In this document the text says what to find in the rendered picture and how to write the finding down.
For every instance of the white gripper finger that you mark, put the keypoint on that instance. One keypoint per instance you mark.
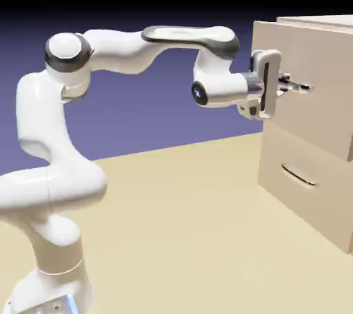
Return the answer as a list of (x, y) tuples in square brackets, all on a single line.
[(284, 77), (284, 91)]

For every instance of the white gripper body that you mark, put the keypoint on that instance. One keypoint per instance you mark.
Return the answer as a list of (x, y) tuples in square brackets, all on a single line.
[(271, 85)]

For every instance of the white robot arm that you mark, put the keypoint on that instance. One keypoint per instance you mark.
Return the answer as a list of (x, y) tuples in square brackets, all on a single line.
[(60, 115)]

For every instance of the light wood drawer front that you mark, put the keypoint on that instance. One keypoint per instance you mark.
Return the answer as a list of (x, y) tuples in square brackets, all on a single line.
[(317, 52), (325, 209)]

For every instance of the light wood cabinet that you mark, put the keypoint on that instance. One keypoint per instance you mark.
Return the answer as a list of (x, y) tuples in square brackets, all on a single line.
[(317, 209)]

